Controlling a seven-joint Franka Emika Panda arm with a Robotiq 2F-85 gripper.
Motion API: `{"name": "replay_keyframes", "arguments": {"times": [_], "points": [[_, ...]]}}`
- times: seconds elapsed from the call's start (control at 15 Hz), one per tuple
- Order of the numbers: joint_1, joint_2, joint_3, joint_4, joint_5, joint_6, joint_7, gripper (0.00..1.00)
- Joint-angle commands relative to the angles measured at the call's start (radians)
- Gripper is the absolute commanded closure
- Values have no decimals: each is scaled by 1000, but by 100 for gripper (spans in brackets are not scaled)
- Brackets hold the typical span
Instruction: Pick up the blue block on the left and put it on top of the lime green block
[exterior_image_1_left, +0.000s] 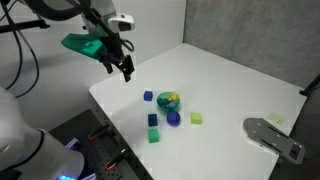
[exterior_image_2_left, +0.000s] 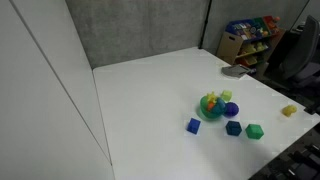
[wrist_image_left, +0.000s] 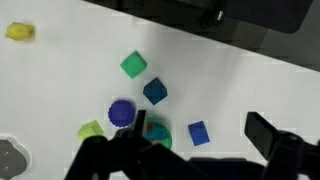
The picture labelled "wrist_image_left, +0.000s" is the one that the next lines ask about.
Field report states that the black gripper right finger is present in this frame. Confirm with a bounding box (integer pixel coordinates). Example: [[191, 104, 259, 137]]
[[244, 111, 320, 180]]

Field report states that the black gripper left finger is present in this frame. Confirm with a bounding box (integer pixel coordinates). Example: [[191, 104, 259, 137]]
[[64, 109, 201, 180]]

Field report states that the dark blue block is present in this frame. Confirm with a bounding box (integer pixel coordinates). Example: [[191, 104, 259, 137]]
[[142, 77, 168, 106]]

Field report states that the lime green block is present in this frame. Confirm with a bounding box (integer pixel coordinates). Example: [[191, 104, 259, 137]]
[[76, 119, 105, 141]]

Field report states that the purple ridged ball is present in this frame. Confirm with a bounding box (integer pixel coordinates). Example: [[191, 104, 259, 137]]
[[107, 98, 137, 128]]

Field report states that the teal toy piece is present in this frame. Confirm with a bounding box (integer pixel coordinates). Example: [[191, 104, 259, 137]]
[[146, 123, 170, 143]]

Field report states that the green bowl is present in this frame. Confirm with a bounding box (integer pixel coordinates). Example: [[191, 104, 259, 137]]
[[143, 117, 174, 150]]

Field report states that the grey metal plate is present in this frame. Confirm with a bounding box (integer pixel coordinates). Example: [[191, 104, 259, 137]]
[[0, 134, 31, 180]]

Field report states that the yellow rubber duck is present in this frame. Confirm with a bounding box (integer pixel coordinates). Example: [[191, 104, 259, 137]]
[[4, 21, 36, 42]]

